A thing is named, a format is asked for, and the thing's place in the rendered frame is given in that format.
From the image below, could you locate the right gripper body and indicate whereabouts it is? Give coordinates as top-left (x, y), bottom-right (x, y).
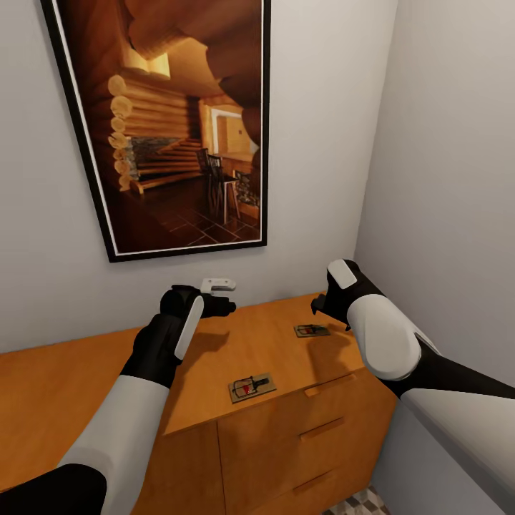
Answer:
top-left (313, 291), bottom-right (349, 327)

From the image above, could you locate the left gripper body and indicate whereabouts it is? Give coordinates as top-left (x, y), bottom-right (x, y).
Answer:
top-left (202, 293), bottom-right (230, 318)

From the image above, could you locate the mousetrap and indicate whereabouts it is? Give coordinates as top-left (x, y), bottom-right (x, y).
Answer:
top-left (294, 324), bottom-right (330, 338)
top-left (228, 372), bottom-right (277, 404)

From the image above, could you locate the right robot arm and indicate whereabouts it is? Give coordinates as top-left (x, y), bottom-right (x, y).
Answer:
top-left (313, 259), bottom-right (515, 515)

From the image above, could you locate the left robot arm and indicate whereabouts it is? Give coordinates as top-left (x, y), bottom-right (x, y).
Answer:
top-left (0, 278), bottom-right (237, 515)

